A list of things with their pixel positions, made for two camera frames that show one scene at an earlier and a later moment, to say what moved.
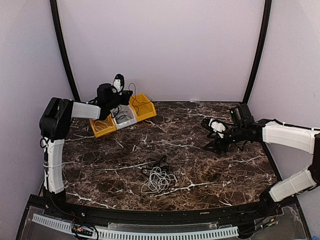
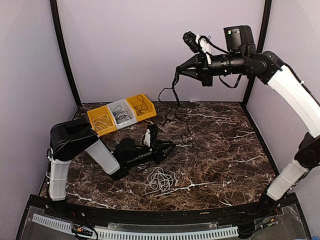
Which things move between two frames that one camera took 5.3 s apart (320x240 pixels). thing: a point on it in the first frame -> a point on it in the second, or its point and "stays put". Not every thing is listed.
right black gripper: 217,145 -> 203,74
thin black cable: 119,113 stays put
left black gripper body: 126,95 -> 157,155
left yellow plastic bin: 101,127 stays put
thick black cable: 161,163 -> 176,97
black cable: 135,96 -> 142,103
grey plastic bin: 123,116 stays put
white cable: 99,126 stays put
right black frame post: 267,16 stays put
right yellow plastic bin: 142,106 stays put
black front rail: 263,210 stays put
